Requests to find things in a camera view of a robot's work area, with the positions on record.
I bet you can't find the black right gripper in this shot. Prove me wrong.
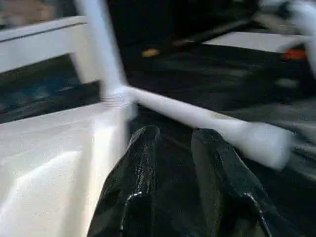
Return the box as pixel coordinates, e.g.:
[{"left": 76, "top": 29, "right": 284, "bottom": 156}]
[{"left": 278, "top": 41, "right": 312, "bottom": 75}]

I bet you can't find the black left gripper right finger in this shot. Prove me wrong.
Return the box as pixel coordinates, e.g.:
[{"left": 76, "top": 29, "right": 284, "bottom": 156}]
[{"left": 191, "top": 127, "right": 294, "bottom": 237}]

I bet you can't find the white sheet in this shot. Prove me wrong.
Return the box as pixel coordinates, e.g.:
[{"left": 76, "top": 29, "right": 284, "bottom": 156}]
[{"left": 201, "top": 31, "right": 307, "bottom": 53}]

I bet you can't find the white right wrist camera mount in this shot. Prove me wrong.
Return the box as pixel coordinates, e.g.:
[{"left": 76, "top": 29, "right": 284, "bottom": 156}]
[{"left": 260, "top": 0, "right": 316, "bottom": 38}]

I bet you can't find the small yellow box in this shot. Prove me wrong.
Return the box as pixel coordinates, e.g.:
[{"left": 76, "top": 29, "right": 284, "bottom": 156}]
[{"left": 142, "top": 48, "right": 160, "bottom": 57}]

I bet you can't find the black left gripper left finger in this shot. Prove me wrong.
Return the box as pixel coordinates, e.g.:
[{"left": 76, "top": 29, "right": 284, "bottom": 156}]
[{"left": 87, "top": 125, "right": 161, "bottom": 237}]

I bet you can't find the white plastic table top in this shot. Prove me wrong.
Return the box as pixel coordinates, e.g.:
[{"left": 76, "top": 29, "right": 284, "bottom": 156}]
[{"left": 0, "top": 98, "right": 138, "bottom": 237}]

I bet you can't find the dark long rod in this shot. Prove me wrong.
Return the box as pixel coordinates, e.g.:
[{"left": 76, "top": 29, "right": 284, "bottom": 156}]
[{"left": 172, "top": 18, "right": 252, "bottom": 47}]

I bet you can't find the white plastic table leg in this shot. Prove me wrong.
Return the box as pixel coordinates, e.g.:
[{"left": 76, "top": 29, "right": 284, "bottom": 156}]
[
  {"left": 75, "top": 0, "right": 129, "bottom": 109},
  {"left": 132, "top": 87, "right": 294, "bottom": 170}
]

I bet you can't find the white cabinet with glass doors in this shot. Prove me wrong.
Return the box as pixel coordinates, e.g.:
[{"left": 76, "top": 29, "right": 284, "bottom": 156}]
[{"left": 0, "top": 15, "right": 106, "bottom": 124}]

